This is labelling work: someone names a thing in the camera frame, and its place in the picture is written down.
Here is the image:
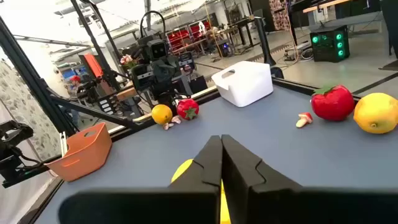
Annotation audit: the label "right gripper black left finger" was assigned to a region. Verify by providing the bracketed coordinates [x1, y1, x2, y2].
[58, 135, 224, 224]

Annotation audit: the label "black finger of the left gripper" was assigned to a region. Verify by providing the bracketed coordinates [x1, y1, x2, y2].
[152, 59, 167, 83]
[165, 59, 180, 82]

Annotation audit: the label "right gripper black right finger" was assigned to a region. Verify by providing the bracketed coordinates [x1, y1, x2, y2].
[221, 134, 398, 224]

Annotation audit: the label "yellow blocky toy fruit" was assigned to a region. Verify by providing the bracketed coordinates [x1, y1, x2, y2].
[170, 158, 232, 224]

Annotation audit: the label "small red strawberry toy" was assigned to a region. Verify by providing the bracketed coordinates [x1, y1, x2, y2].
[176, 98, 200, 121]

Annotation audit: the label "orange-yellow toy lemon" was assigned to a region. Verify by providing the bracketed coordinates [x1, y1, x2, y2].
[151, 104, 174, 126]

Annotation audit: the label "yellow toy lemon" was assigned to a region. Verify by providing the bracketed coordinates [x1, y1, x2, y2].
[353, 92, 398, 135]

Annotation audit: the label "pink flowers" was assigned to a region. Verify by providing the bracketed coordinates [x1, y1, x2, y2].
[119, 54, 137, 70]

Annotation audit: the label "red storage bin shelf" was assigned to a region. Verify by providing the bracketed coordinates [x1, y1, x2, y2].
[166, 20, 212, 55]

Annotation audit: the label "orange panel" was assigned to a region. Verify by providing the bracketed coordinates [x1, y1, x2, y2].
[83, 54, 104, 79]

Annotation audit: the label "person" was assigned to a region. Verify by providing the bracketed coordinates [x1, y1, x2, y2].
[67, 74, 82, 125]

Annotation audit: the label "white plastic basket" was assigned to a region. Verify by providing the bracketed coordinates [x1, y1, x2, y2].
[211, 60, 274, 108]

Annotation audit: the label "red-capped toy mushroom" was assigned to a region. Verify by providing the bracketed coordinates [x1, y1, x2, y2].
[295, 112, 313, 129]

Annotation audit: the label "black stand pole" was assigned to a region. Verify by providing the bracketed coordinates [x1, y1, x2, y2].
[253, 17, 284, 79]

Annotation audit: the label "orange plastic basket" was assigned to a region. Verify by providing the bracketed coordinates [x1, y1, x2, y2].
[45, 122, 113, 182]

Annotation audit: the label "black computer green fans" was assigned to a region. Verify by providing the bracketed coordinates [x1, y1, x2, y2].
[310, 26, 351, 63]

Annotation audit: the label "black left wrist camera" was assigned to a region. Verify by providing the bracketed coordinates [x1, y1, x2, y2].
[146, 39, 170, 60]

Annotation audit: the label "yellow cable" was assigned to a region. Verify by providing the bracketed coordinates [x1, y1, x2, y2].
[287, 0, 300, 63]

